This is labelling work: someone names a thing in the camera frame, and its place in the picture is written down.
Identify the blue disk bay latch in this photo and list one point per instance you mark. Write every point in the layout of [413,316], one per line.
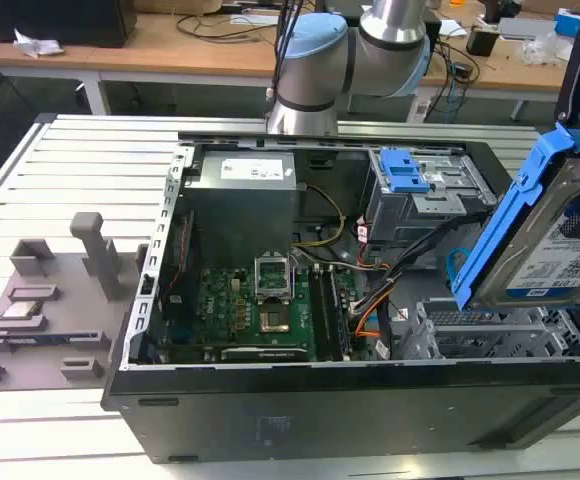
[404,175]

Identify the grey parts rack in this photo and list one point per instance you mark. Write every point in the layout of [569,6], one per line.
[70,320]

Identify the blue cardboard box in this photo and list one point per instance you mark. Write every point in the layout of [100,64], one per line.
[572,22]

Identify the crumpled clear plastic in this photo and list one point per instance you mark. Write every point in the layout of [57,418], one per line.
[37,44]

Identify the black RAM slot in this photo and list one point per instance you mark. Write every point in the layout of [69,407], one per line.
[323,310]
[339,315]

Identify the metal disk bay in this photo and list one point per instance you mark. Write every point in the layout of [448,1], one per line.
[420,210]

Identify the clear plastic bag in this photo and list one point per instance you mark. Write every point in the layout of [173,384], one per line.
[545,49]

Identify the wooden desk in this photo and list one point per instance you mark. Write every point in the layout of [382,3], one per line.
[170,56]

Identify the hard disk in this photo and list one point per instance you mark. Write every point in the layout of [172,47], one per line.
[525,240]

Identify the green motherboard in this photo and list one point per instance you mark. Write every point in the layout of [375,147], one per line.
[230,305]

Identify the small black box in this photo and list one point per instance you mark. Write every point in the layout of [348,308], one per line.
[482,42]

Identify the black open PC case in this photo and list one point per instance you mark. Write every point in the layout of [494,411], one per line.
[320,415]

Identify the flat grey box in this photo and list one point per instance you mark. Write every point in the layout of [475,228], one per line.
[525,27]

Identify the CPU socket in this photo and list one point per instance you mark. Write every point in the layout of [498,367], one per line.
[274,320]

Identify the black graphics card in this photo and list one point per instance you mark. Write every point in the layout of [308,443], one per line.
[265,354]

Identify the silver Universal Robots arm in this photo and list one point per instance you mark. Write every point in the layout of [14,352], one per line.
[315,65]

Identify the large black box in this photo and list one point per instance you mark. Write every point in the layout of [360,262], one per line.
[55,20]

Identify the grey power supply unit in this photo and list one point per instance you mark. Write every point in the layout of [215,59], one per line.
[250,170]

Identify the metal drive cage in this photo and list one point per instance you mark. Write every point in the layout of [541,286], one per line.
[490,332]

